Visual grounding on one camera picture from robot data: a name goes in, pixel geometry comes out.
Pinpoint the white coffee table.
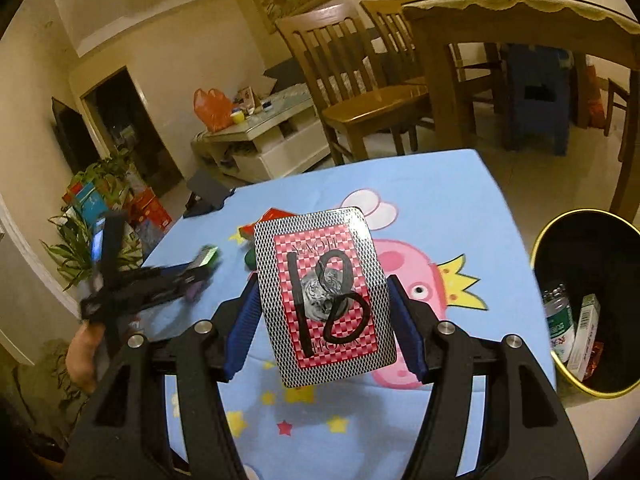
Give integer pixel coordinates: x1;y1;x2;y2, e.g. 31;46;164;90
190;85;331;183

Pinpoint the black television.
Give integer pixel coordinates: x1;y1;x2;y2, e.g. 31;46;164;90
51;96;98;173

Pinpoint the blue cartoon printed tablecloth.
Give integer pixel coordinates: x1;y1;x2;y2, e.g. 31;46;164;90
135;148;558;480

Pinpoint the orange plastic bag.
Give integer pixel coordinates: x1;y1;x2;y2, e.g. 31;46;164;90
193;88;236;133

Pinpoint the large red gift box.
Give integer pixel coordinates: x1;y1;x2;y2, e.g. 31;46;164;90
127;187;173;233

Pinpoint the person's left forearm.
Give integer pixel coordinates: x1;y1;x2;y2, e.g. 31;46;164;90
10;340;96;451

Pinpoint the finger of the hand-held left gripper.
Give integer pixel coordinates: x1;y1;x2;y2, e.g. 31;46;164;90
91;211;128;281
150;259;219;306

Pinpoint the red checkered playing card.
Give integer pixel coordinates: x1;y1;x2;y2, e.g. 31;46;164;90
254;206;398;388

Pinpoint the wooden dining table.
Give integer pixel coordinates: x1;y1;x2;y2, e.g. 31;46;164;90
402;0;640;221

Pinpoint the blue gift box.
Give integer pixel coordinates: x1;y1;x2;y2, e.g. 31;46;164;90
72;182;108;226

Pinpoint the red flat packet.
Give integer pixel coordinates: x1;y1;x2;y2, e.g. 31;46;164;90
256;206;303;224

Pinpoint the black gold-rimmed trash bin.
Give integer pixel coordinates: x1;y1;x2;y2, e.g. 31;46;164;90
530;210;640;401

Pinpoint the grey sofa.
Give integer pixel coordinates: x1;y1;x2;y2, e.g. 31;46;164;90
263;57;321;101

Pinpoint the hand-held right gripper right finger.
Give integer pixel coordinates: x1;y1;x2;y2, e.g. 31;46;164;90
385;275;588;480

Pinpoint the red wrapper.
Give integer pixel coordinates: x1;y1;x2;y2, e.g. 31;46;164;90
585;341;605;380

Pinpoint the round-leaved potted plant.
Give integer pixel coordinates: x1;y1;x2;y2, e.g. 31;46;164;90
70;147;136;196

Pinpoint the green small packet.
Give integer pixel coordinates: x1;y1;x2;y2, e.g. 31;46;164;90
192;245;219;268

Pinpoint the white and green carton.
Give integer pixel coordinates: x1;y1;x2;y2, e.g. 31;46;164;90
566;294;601;381

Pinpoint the person's left hand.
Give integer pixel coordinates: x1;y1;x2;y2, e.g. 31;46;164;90
65;326;103;396

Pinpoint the wooden dining chair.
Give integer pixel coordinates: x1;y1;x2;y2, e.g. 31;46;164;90
602;77;631;161
275;2;431;166
360;0;426;86

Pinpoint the black phone stand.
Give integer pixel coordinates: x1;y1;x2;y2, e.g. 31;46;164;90
182;169;236;219

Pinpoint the blue plastic stool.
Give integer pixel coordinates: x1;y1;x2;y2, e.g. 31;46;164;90
502;44;576;156

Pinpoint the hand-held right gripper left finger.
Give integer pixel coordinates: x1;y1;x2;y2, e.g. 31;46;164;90
62;280;261;480

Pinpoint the lace-edged table cover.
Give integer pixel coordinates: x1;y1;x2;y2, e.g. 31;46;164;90
402;0;640;36

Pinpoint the long-leaved potted plant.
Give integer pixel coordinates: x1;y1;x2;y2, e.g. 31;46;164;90
42;210;146;291

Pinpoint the red bag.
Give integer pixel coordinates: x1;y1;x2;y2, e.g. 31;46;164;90
585;65;606;128

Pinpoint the green label water bottle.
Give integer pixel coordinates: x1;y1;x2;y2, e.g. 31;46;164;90
542;284;577;361

